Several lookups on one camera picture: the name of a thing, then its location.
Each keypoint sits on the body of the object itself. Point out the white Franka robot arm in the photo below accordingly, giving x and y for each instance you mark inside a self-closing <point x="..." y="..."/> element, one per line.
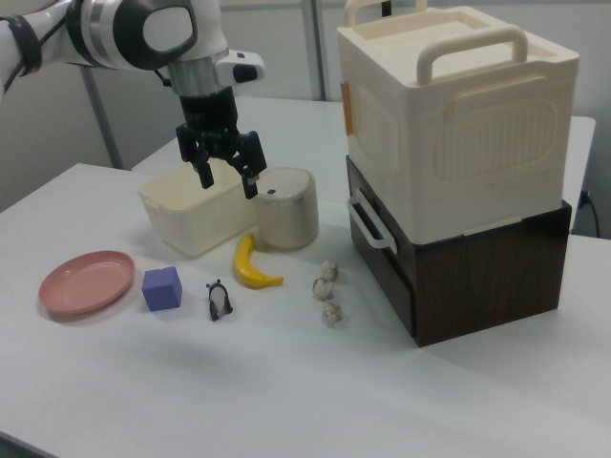
<point x="119" y="28"/>

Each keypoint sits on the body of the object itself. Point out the crumpled white paper ball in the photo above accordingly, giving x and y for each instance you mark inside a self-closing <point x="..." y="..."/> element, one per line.
<point x="329" y="272"/>
<point x="332" y="315"/>
<point x="322" y="288"/>

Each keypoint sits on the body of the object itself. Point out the cream lidded trash can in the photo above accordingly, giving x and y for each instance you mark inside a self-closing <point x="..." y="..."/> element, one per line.
<point x="286" y="214"/>

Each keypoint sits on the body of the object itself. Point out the purple cube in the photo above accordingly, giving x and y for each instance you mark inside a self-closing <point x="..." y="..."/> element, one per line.
<point x="162" y="290"/>

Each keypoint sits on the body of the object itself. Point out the dark wood drawer cabinet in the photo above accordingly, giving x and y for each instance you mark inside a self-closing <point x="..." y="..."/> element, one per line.
<point x="477" y="286"/>

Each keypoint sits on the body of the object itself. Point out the yellow toy banana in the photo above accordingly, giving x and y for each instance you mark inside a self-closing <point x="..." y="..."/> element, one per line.
<point x="246" y="269"/>

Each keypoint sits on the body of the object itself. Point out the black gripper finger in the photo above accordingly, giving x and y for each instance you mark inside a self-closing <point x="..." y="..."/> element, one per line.
<point x="206" y="172"/>
<point x="250" y="162"/>

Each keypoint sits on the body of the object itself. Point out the small panda figurine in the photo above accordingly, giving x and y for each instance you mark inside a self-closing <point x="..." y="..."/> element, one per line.
<point x="218" y="300"/>

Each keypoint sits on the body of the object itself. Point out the cream open plastic container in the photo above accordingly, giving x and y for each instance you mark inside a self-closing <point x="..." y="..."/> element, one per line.
<point x="191" y="224"/>

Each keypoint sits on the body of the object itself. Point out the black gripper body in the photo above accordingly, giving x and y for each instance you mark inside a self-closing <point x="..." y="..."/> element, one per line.
<point x="210" y="119"/>

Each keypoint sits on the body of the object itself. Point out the pink plate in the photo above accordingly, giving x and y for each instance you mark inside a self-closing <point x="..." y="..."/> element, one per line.
<point x="86" y="286"/>

